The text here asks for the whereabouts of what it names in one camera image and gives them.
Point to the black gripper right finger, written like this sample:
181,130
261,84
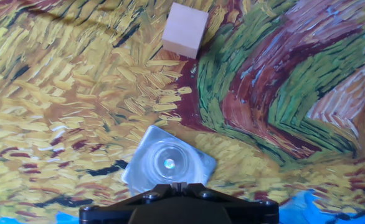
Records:
207,194

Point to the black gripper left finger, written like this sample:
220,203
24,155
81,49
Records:
151,195

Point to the clear glass cup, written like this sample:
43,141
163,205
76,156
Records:
157,152

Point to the silver digital scale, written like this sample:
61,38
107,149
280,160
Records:
132,177

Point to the painted blue and yellow tablecloth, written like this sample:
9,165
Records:
61,93

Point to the wooden cube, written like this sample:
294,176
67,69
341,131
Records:
184,28

